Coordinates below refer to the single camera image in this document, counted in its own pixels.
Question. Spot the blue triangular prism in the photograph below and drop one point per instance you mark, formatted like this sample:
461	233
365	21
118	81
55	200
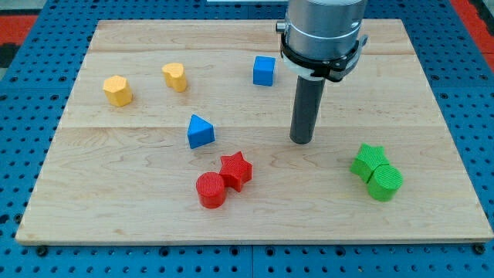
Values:
200	132

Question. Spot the red cylinder block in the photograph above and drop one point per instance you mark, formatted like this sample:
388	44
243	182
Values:
210	187

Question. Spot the blue cube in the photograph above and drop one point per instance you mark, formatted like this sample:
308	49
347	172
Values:
263	71

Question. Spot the red star block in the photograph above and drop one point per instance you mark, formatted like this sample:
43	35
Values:
235	170

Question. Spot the wooden board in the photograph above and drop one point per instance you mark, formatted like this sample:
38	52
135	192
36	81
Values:
127	176

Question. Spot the yellow hexagonal block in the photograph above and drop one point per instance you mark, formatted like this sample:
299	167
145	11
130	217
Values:
117	90

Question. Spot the yellow heart block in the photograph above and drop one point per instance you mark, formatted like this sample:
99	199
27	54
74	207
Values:
175	77

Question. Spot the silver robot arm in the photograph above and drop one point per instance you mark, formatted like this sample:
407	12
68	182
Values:
320	38

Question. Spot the green cylinder block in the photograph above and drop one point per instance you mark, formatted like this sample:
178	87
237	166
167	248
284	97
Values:
384	183

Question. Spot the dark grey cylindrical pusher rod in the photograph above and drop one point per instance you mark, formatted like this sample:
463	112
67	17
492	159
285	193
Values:
305	110

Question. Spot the green star block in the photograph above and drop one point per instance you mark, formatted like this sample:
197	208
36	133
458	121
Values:
367	160

